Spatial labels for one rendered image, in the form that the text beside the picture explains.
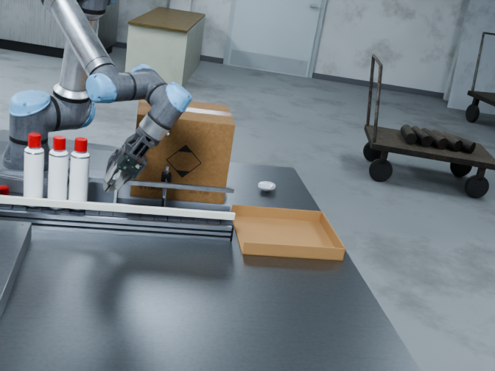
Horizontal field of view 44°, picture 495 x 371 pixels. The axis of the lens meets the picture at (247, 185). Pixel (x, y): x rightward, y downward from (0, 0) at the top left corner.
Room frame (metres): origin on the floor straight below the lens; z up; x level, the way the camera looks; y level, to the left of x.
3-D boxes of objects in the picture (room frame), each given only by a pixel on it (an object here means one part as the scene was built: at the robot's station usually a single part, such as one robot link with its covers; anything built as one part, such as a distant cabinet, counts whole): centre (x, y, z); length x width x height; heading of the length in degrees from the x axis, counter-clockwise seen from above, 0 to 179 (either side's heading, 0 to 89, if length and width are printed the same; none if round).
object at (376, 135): (5.07, -1.44, 0.48); 1.16 x 0.67 x 0.95; 91
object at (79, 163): (1.55, 0.46, 0.98); 0.05 x 0.05 x 0.20
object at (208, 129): (1.90, 0.24, 0.99); 0.30 x 0.24 x 0.27; 101
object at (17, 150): (1.81, 0.71, 0.93); 0.15 x 0.15 x 0.10
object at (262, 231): (1.68, -0.14, 0.85); 0.30 x 0.26 x 0.04; 102
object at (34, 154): (1.53, 0.58, 0.98); 0.05 x 0.05 x 0.20
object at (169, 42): (7.89, 1.29, 0.34); 2.02 x 0.67 x 0.69; 1
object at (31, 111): (1.81, 0.70, 1.05); 0.13 x 0.12 x 0.14; 140
